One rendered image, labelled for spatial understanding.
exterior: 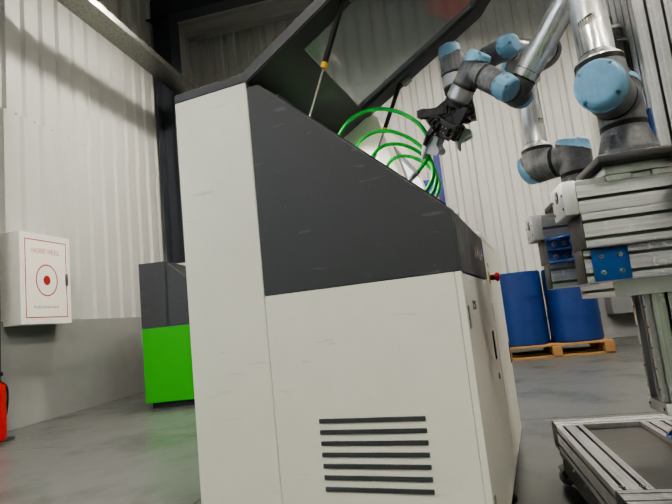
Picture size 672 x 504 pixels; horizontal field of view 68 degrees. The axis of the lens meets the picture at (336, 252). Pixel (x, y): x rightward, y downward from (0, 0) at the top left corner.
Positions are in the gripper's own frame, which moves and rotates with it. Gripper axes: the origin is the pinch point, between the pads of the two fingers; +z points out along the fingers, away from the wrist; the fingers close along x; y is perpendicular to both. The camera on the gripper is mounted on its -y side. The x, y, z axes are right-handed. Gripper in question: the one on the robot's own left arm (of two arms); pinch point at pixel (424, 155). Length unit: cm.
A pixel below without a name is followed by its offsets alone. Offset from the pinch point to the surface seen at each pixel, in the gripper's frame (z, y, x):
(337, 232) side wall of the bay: 20.4, 4.7, -41.6
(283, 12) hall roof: 56, -615, 558
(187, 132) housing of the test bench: 21, -59, -47
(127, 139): 260, -533, 246
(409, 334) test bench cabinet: 31, 38, -43
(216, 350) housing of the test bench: 68, -7, -61
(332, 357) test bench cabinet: 48, 24, -51
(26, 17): 123, -554, 115
